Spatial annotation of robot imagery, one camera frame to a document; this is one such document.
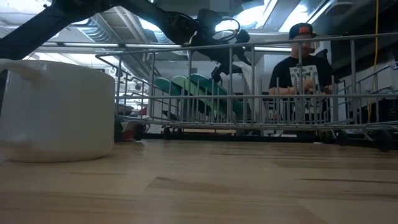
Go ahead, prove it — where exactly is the black aluminium frame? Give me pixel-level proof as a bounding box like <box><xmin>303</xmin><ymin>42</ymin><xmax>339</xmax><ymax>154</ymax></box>
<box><xmin>142</xmin><ymin>132</ymin><xmax>398</xmax><ymax>149</ymax></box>

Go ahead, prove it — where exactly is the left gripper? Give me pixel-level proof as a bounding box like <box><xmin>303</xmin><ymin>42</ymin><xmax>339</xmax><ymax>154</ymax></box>
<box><xmin>167</xmin><ymin>12</ymin><xmax>253</xmax><ymax>83</ymax></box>

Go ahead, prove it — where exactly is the yellow cable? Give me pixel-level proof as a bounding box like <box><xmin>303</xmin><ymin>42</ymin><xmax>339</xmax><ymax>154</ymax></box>
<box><xmin>366</xmin><ymin>0</ymin><xmax>380</xmax><ymax>124</ymax></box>

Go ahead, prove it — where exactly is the grey wire dish rack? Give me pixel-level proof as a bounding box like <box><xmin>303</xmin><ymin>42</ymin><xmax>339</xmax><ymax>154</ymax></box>
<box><xmin>95</xmin><ymin>32</ymin><xmax>398</xmax><ymax>147</ymax></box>

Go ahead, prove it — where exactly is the long ceiling light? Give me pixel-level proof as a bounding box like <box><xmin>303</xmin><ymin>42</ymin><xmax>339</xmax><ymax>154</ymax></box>
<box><xmin>253</xmin><ymin>45</ymin><xmax>293</xmax><ymax>52</ymax></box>
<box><xmin>40</xmin><ymin>42</ymin><xmax>183</xmax><ymax>49</ymax></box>

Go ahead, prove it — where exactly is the dark green plate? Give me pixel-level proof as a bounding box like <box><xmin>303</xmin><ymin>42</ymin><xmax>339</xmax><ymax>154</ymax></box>
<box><xmin>154</xmin><ymin>77</ymin><xmax>180</xmax><ymax>122</ymax></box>
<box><xmin>189</xmin><ymin>73</ymin><xmax>244</xmax><ymax>124</ymax></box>

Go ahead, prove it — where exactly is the silver ceiling duct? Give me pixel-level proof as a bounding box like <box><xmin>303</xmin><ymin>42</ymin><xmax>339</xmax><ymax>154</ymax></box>
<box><xmin>67</xmin><ymin>14</ymin><xmax>109</xmax><ymax>43</ymax></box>

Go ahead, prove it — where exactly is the red object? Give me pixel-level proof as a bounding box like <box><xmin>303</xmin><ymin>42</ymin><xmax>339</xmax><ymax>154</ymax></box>
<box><xmin>121</xmin><ymin>106</ymin><xmax>149</xmax><ymax>141</ymax></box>

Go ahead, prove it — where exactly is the white mug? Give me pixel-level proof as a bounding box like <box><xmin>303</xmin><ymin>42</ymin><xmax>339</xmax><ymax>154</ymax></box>
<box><xmin>0</xmin><ymin>58</ymin><xmax>116</xmax><ymax>163</ymax></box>

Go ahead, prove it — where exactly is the person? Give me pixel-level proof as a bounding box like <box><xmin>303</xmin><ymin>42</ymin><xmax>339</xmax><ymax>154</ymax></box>
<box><xmin>267</xmin><ymin>22</ymin><xmax>334</xmax><ymax>125</ymax></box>

